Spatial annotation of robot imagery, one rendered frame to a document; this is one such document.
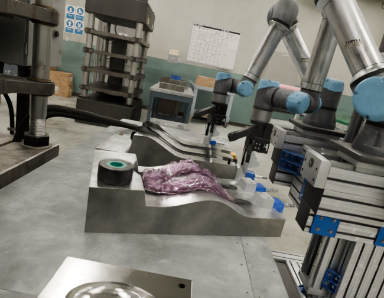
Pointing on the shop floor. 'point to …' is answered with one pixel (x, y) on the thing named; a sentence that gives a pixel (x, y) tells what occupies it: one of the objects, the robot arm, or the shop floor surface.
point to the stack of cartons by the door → (61, 82)
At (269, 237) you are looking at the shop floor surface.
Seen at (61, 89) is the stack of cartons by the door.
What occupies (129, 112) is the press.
